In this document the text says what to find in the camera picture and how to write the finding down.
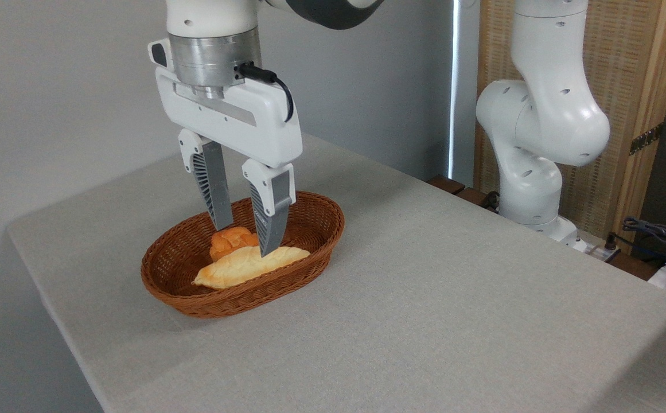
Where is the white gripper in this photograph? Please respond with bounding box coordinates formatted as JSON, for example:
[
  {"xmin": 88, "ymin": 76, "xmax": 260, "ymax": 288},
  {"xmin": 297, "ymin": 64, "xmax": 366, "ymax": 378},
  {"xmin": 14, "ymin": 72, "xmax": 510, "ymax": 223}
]
[{"xmin": 149, "ymin": 38, "xmax": 304, "ymax": 258}]

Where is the long pale bread loaf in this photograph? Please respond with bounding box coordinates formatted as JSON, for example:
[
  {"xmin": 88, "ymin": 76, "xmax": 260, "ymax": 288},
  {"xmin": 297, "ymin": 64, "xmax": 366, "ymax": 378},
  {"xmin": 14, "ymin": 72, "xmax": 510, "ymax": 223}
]
[{"xmin": 192, "ymin": 246, "xmax": 311, "ymax": 290}]

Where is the round orange bread roll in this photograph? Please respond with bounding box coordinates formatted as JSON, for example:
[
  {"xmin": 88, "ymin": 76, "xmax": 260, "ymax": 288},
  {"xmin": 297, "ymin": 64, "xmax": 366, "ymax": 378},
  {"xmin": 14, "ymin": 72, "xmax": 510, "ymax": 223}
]
[{"xmin": 209, "ymin": 226, "xmax": 260, "ymax": 262}]

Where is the brown wicker oval basket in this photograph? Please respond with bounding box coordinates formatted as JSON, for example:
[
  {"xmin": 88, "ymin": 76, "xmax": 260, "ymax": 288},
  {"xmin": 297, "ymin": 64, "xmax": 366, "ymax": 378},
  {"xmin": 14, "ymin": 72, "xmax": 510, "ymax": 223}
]
[{"xmin": 141, "ymin": 191, "xmax": 345, "ymax": 319}]

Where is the grey tablecloth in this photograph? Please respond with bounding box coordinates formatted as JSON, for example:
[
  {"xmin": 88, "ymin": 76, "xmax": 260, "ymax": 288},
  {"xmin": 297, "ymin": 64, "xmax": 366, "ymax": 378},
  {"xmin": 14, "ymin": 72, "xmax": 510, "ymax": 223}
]
[{"xmin": 7, "ymin": 132, "xmax": 666, "ymax": 413}]

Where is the metal screen hinge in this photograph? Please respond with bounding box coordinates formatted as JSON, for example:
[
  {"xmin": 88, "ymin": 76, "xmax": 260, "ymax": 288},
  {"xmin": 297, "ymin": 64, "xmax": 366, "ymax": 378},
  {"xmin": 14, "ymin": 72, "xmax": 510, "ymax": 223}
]
[{"xmin": 630, "ymin": 123, "xmax": 664, "ymax": 156}]

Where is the woven wooden folding screen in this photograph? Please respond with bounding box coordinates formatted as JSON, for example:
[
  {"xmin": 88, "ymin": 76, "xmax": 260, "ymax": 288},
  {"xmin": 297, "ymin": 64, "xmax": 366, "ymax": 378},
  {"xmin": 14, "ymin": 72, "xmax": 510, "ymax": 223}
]
[{"xmin": 475, "ymin": 0, "xmax": 666, "ymax": 254}]

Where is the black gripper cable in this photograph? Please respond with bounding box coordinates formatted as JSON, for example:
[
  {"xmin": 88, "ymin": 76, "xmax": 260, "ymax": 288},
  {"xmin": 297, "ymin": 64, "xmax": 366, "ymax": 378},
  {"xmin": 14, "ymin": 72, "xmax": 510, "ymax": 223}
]
[{"xmin": 237, "ymin": 62, "xmax": 295, "ymax": 123}]

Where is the tangled dark cable bundle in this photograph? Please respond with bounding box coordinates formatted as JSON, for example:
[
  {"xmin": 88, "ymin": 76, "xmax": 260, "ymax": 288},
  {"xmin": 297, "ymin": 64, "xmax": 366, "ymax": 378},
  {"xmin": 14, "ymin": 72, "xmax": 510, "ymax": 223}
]
[{"xmin": 622, "ymin": 216, "xmax": 666, "ymax": 270}]

